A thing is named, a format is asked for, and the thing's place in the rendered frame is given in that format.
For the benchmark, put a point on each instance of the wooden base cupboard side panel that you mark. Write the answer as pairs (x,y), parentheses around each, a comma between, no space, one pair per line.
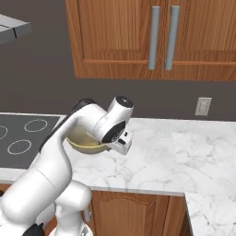
(176,216)

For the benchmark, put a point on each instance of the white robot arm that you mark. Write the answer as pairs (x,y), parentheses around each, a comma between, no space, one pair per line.
(52,172)

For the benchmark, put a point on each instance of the white wall socket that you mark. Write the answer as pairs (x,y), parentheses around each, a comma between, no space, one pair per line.
(203,106)

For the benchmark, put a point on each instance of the wooden base cupboard door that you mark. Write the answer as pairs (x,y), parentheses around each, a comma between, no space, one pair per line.
(129,215)

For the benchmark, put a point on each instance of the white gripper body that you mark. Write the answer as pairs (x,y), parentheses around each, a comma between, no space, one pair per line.
(122,147)

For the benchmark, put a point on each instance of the yellow bowl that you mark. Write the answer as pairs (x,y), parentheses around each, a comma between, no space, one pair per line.
(84,144)

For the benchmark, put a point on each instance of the wooden wall cupboard door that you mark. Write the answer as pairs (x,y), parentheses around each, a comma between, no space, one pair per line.
(113,33)
(206,37)

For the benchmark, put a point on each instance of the grey extractor hood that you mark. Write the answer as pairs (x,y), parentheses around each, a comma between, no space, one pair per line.
(12,29)

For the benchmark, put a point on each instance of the black hob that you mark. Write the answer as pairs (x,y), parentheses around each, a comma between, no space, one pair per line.
(27,144)

